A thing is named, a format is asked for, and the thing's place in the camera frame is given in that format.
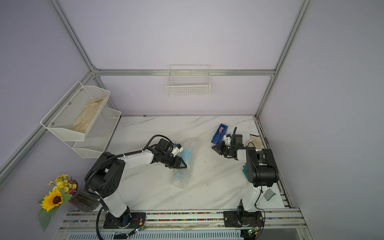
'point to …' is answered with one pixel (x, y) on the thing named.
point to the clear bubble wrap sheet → (193, 144)
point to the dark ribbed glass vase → (83, 201)
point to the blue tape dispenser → (220, 132)
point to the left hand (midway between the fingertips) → (183, 168)
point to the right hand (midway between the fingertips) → (212, 149)
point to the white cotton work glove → (254, 141)
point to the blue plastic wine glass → (180, 173)
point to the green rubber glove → (245, 171)
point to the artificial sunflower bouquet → (63, 188)
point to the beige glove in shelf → (83, 121)
